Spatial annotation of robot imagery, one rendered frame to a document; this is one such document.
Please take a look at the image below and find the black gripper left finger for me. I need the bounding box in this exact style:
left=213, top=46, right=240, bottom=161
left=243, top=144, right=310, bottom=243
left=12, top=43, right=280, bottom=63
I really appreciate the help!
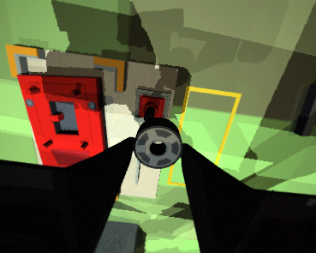
left=0, top=137, right=134, bottom=253

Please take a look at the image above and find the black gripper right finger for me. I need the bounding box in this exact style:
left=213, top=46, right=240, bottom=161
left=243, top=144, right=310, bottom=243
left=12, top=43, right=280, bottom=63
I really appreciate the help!
left=181, top=143, right=316, bottom=253

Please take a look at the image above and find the black rubber tyre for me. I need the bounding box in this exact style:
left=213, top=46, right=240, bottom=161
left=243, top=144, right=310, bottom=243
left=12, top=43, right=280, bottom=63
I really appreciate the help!
left=133, top=117, right=183, bottom=169

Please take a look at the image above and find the yellow rectangular outline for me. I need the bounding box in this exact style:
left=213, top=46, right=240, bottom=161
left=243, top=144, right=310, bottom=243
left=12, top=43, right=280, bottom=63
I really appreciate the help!
left=167, top=86, right=241, bottom=187

